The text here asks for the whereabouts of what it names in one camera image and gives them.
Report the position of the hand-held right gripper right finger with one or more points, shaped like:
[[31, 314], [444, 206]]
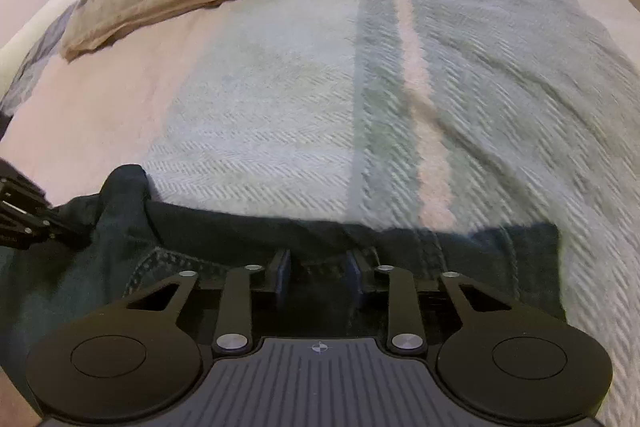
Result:
[[354, 277]]

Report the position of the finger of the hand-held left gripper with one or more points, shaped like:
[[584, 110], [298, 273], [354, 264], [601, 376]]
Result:
[[30, 222]]

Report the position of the green striped woven blanket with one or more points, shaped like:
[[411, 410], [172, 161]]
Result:
[[310, 82]]

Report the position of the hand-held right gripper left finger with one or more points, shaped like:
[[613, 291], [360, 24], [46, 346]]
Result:
[[284, 277]]

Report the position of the blue-grey patterned quilt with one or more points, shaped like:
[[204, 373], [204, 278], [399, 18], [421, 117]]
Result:
[[35, 52]]

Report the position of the dark green pants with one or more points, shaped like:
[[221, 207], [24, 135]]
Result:
[[200, 232]]

